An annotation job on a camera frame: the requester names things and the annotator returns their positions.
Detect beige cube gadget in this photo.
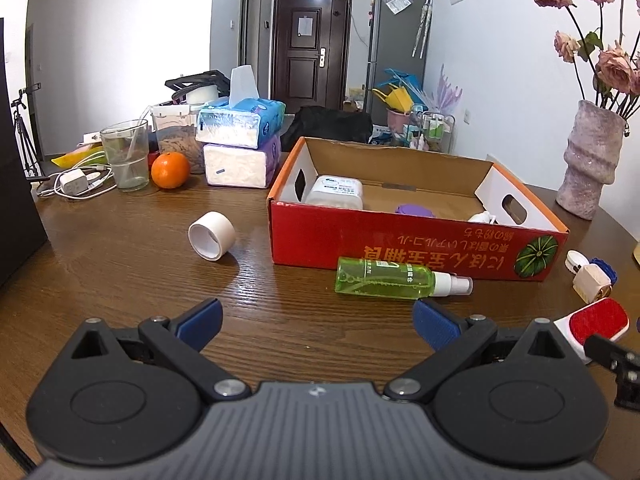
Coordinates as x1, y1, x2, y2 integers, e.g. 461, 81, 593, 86
573, 263, 612, 304

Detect red white lint brush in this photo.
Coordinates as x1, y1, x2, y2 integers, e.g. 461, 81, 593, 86
554, 297, 630, 364

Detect dark brown door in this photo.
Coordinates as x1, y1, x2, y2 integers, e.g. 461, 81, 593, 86
270, 0, 352, 114

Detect white charger with cable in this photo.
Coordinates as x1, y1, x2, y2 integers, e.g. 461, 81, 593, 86
35, 164, 116, 202

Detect blue bottle cap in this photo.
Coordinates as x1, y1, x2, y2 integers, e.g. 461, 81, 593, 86
590, 258, 618, 286

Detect wire storage rack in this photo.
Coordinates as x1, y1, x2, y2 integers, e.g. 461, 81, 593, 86
408, 112, 456, 154

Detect clear drinking glass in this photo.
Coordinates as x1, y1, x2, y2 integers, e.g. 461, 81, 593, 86
100, 119, 150, 192

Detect green spray bottle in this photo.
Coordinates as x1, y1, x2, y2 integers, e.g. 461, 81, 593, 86
334, 257, 474, 300

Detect white pill bottle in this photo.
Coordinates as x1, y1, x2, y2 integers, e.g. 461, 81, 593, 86
305, 176, 363, 210

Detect dried pink roses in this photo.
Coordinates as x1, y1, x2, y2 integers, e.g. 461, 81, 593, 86
533, 0, 639, 120

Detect white tape roll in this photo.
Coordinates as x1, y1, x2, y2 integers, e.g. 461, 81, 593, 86
188, 211, 236, 262

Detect red cardboard pumpkin box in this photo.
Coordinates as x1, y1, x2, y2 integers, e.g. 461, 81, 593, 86
268, 138, 570, 281

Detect clear food container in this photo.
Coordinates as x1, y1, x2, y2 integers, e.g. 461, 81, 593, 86
151, 104, 205, 174

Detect pink stone vase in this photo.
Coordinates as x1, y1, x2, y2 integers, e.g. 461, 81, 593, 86
555, 100, 627, 221

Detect camera tripod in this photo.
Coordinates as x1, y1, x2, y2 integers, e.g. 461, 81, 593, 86
11, 82, 48, 183

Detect blue tissue pack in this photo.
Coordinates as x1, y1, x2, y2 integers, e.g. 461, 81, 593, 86
195, 65, 285, 150

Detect black bag on floor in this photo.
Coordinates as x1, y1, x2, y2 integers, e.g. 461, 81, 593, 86
281, 106, 373, 152

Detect small white bottle cap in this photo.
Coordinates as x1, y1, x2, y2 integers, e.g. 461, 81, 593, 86
564, 250, 590, 274

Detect purple bottle cap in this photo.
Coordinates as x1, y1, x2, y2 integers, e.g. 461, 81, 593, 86
395, 204, 435, 218

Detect orange fruit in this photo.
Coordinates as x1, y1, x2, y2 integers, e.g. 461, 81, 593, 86
151, 152, 191, 190

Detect grey refrigerator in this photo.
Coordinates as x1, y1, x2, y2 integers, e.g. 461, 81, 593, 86
364, 0, 430, 126

